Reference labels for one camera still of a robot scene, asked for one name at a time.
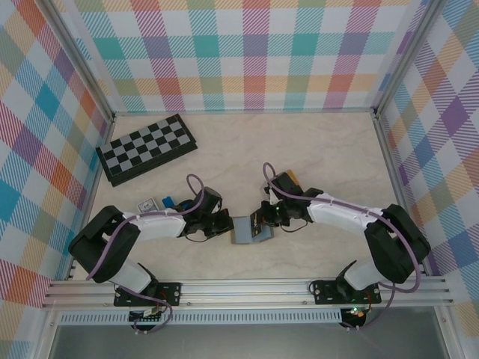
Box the black VIP card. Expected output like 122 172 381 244
249 210 263 239

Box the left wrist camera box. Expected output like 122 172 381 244
201 188 225 215

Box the aluminium mounting rail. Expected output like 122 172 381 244
40 278 454 310

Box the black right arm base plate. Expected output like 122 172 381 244
311 279 382 306

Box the aluminium side rail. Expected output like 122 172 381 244
66 115 115 281
373 111 431 277

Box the clear plastic card box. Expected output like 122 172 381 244
284 169 302 190

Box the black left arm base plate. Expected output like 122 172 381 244
114 282 183 307

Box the grey card holder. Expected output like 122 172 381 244
231 215 276 246

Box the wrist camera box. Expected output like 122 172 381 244
201 188 225 215
268 170 302 197

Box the small circuit board orange part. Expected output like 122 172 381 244
344 306 370 321

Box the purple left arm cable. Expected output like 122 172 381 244
85 174 207 335

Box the black folding chess board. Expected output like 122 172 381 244
95 114 198 188

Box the perforated metal cable tray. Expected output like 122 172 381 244
58 312 344 325

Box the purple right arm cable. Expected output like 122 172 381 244
261 162 419 332

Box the aluminium back rail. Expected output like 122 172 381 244
111 108 379 117

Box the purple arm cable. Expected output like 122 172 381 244
261 162 419 332
85 174 207 335

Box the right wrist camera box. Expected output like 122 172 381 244
268 170 302 197

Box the aluminium frame post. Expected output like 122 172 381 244
43 0 115 124
373 0 441 117

